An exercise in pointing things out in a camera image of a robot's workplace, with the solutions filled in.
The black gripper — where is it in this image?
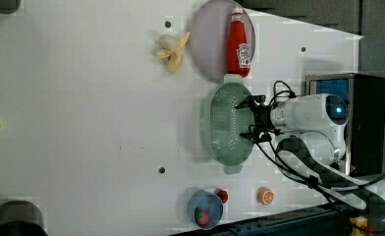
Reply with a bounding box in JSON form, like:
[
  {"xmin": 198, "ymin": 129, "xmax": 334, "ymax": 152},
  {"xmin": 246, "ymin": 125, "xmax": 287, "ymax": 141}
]
[{"xmin": 236, "ymin": 95, "xmax": 274, "ymax": 144}]

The green plastic strainer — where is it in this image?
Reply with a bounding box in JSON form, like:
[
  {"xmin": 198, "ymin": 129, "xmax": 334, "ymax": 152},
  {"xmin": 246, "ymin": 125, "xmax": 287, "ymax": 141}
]
[{"xmin": 202, "ymin": 74, "xmax": 253, "ymax": 174}]

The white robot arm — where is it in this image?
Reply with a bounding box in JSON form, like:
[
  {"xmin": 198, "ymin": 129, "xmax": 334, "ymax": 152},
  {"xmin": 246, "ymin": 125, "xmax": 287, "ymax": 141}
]
[{"xmin": 237, "ymin": 93, "xmax": 385, "ymax": 222}]

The red ketchup bottle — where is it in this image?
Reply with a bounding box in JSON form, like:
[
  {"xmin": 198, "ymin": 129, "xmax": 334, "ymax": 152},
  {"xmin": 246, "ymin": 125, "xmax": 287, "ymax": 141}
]
[{"xmin": 227, "ymin": 7, "xmax": 251, "ymax": 78}]

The toy orange half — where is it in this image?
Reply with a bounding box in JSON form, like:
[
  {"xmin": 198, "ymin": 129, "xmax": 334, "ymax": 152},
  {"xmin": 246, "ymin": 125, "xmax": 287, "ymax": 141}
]
[{"xmin": 258, "ymin": 188, "xmax": 275, "ymax": 206}]

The small red toy fruit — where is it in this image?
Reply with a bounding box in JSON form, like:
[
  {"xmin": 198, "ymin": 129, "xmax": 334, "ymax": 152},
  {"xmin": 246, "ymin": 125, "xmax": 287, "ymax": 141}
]
[{"xmin": 216, "ymin": 190, "xmax": 229, "ymax": 204}]

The blue cup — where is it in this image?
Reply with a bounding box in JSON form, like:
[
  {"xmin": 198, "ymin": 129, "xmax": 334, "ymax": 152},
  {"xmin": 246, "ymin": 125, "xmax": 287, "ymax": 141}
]
[{"xmin": 188, "ymin": 190, "xmax": 224, "ymax": 230}]

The grey round plate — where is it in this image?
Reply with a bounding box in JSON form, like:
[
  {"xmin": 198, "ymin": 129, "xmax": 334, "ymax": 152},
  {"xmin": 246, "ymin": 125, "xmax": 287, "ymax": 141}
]
[{"xmin": 190, "ymin": 0, "xmax": 239, "ymax": 83}]

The peeled toy banana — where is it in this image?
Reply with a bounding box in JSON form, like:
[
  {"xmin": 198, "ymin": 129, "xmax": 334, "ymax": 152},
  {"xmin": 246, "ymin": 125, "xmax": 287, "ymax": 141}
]
[{"xmin": 157, "ymin": 31, "xmax": 191, "ymax": 74}]

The toy strawberry in cup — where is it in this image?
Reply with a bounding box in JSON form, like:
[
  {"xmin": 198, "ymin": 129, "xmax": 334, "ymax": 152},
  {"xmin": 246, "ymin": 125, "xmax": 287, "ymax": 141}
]
[{"xmin": 194, "ymin": 208, "xmax": 210, "ymax": 226}]

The black toaster oven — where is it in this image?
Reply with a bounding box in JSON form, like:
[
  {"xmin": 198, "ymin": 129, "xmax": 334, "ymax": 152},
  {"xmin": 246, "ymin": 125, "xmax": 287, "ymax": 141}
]
[{"xmin": 305, "ymin": 73, "xmax": 385, "ymax": 177}]

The dark round base bottom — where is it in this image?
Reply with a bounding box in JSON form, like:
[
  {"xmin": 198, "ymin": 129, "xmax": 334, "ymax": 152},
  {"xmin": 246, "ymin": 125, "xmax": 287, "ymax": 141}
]
[{"xmin": 0, "ymin": 201, "xmax": 48, "ymax": 236}]

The dark round base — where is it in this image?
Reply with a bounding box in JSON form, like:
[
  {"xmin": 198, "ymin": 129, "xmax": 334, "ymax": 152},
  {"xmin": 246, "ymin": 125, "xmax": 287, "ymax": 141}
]
[
  {"xmin": 0, "ymin": 201, "xmax": 48, "ymax": 236},
  {"xmin": 0, "ymin": 0, "xmax": 22, "ymax": 15}
]

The dark round base top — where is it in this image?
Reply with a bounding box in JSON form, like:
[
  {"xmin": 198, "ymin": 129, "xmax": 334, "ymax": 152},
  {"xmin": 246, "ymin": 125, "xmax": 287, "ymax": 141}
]
[{"xmin": 0, "ymin": 0, "xmax": 22, "ymax": 15}]

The blue table frame rail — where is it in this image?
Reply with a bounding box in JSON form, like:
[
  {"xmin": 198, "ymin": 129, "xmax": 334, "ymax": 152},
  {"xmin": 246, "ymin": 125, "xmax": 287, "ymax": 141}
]
[{"xmin": 171, "ymin": 205, "xmax": 353, "ymax": 236}]

